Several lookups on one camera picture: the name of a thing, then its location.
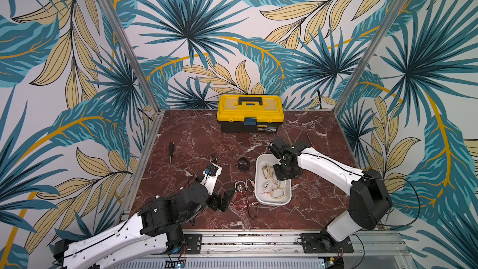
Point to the black yellow screwdriver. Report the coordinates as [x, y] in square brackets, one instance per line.
[171, 152]

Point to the dark brown strap watch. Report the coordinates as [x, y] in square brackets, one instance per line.
[213, 159]

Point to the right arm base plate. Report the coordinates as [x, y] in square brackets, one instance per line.
[316, 243]

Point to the orange handle screwdriver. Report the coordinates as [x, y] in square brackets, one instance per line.
[310, 141]

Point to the white pink watch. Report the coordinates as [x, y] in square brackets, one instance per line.
[268, 188]

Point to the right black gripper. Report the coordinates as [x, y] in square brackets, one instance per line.
[284, 170]

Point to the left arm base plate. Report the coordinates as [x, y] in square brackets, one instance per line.
[191, 245]

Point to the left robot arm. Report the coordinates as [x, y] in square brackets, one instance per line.
[155, 229]

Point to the black round watch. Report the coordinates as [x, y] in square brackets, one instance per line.
[243, 165]

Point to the yellow black toolbox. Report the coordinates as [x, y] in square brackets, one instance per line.
[250, 113]

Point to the aluminium front rail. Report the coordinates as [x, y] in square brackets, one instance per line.
[279, 249]

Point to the beige strap watch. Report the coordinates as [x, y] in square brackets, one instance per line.
[268, 172]

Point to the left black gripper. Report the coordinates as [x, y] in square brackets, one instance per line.
[216, 204]

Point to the beige square watch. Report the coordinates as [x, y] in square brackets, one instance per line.
[279, 193]

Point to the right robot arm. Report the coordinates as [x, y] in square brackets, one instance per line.
[369, 199]

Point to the white plastic storage tray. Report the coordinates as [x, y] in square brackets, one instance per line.
[260, 181]

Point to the red transparent watch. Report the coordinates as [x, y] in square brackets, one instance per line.
[241, 200]

